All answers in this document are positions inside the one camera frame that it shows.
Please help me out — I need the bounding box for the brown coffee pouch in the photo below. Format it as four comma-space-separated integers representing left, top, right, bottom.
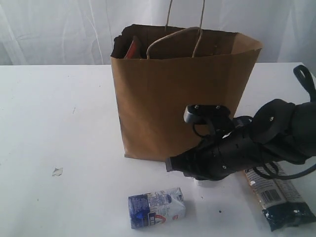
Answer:
124, 36, 142, 59

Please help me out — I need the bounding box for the brown paper bag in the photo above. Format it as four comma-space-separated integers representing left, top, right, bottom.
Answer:
111, 24, 263, 161

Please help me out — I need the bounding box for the white curtain backdrop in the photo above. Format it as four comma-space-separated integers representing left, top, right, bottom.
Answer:
0, 0, 316, 70

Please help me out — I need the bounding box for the milk carton blue white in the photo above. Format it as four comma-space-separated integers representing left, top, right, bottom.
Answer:
128, 187, 186, 229

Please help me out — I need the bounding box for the torn label scrap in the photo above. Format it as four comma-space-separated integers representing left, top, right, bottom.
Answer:
52, 167, 63, 177

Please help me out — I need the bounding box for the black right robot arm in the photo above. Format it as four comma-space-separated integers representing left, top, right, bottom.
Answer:
165, 65, 316, 181

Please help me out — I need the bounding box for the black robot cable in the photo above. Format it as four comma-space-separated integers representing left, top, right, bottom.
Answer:
251, 160, 316, 180

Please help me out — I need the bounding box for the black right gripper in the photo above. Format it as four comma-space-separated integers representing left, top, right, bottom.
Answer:
165, 133, 267, 181

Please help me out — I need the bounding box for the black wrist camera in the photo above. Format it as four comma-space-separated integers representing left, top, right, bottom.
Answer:
183, 105, 235, 138

